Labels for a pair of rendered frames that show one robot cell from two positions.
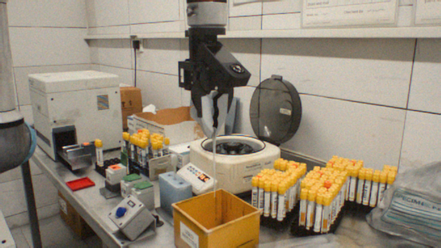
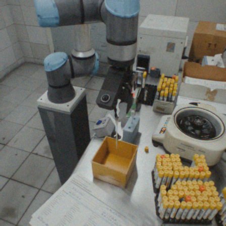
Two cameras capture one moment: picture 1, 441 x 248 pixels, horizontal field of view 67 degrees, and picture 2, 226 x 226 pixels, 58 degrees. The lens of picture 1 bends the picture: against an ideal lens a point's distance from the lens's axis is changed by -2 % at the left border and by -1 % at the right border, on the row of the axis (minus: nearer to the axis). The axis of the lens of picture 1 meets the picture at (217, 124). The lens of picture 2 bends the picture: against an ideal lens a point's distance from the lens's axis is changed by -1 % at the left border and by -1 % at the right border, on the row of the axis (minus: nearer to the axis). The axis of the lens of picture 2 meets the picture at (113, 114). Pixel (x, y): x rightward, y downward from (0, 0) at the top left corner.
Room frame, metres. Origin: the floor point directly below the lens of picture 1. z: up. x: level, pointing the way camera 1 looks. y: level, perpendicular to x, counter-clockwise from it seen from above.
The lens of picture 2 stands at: (0.38, -0.40, 1.56)
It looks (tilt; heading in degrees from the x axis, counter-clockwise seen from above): 41 degrees down; 59
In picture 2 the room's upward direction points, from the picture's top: straight up
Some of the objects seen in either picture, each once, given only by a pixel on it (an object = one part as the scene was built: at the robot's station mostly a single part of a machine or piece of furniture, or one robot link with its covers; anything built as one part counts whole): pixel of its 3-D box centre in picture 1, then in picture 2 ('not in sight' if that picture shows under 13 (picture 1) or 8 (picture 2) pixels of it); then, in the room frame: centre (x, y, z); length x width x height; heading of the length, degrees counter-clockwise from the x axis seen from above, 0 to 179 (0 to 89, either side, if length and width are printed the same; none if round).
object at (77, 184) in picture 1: (80, 184); not in sight; (0.95, 0.42, 0.88); 0.07 x 0.07 x 0.01; 40
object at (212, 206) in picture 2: (340, 194); (208, 212); (0.77, -0.31, 0.93); 0.02 x 0.02 x 0.11
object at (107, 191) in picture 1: (117, 186); (131, 104); (0.91, 0.30, 0.89); 0.09 x 0.05 x 0.04; 130
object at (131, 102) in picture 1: (112, 102); (209, 39); (1.84, 0.59, 0.97); 0.31 x 0.23 x 0.18; 34
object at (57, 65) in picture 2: not in sight; (58, 68); (0.62, 0.55, 1.07); 0.13 x 0.12 x 0.14; 169
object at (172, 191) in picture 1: (175, 197); (131, 131); (0.77, 0.11, 0.92); 0.10 x 0.07 x 0.10; 35
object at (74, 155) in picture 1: (71, 152); (140, 71); (1.13, 0.52, 0.92); 0.21 x 0.07 x 0.05; 40
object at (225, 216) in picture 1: (215, 228); (115, 161); (0.63, 0.00, 0.93); 0.13 x 0.13 x 0.10; 36
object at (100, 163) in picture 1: (115, 157); (148, 87); (1.04, 0.34, 0.93); 0.17 x 0.09 x 0.11; 41
